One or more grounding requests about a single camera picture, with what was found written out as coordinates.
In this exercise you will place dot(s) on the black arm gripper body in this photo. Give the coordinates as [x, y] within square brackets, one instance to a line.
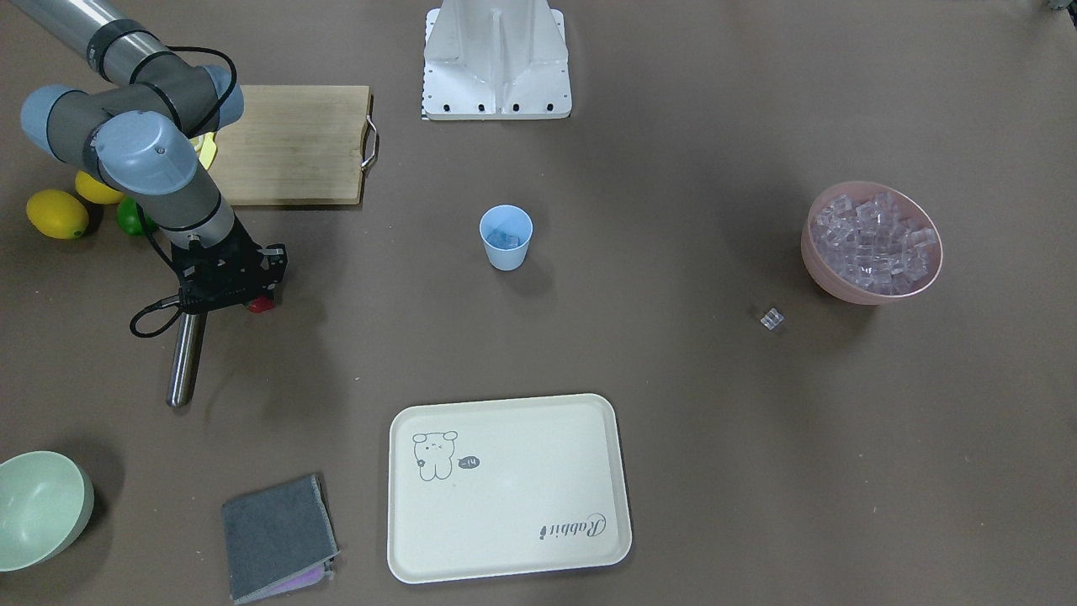
[273, 260]

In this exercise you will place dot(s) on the red strawberry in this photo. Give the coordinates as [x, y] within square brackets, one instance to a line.
[261, 304]

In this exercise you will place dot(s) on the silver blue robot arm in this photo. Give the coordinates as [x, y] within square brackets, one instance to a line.
[137, 138]

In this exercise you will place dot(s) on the light blue plastic cup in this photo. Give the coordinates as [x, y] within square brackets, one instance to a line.
[505, 232]

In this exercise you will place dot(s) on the fallen clear ice cube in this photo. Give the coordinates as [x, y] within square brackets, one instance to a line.
[772, 319]

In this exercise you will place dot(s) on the pink bowl of ice cubes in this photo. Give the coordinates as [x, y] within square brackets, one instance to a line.
[870, 245]

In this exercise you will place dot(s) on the steel muddler black tip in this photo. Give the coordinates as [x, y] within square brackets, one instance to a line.
[186, 360]

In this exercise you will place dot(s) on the green lime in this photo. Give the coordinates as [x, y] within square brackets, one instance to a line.
[133, 220]

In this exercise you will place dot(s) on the yellow plastic knife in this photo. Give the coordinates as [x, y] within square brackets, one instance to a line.
[205, 146]

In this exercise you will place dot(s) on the bamboo cutting board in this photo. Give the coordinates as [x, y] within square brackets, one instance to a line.
[297, 145]

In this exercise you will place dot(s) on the yellow lemon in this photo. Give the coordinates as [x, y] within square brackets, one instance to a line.
[57, 214]
[95, 192]

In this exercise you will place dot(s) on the grey folded cloth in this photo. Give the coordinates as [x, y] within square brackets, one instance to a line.
[278, 540]

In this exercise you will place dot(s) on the mint green bowl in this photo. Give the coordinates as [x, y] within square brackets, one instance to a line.
[46, 503]

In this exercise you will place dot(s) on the cream rabbit serving tray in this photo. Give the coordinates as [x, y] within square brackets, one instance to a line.
[505, 487]

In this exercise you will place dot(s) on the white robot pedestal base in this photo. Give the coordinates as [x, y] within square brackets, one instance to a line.
[495, 60]

